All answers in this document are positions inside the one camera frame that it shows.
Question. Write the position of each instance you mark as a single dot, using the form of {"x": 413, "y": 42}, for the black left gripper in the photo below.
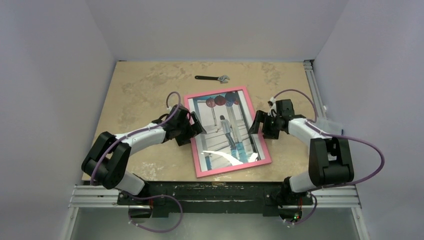
{"x": 198, "y": 129}

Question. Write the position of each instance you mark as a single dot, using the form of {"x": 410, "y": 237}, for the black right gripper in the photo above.
{"x": 265, "y": 124}

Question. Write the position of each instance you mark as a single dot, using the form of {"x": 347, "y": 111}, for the glossy printed photo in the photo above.
{"x": 226, "y": 145}

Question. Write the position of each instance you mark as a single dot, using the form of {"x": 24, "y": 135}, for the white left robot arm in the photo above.
{"x": 107, "y": 160}

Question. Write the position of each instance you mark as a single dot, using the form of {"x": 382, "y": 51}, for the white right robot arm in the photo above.
{"x": 329, "y": 157}

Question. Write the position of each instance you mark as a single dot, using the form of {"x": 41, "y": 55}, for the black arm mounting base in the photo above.
{"x": 267, "y": 198}

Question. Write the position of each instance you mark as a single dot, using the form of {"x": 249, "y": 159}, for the black adjustable wrench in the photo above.
{"x": 222, "y": 79}

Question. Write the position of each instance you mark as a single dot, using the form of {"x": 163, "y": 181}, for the clear plastic parts box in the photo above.
{"x": 329, "y": 126}

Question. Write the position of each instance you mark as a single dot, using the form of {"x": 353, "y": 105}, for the aluminium rail frame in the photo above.
{"x": 136, "y": 95}

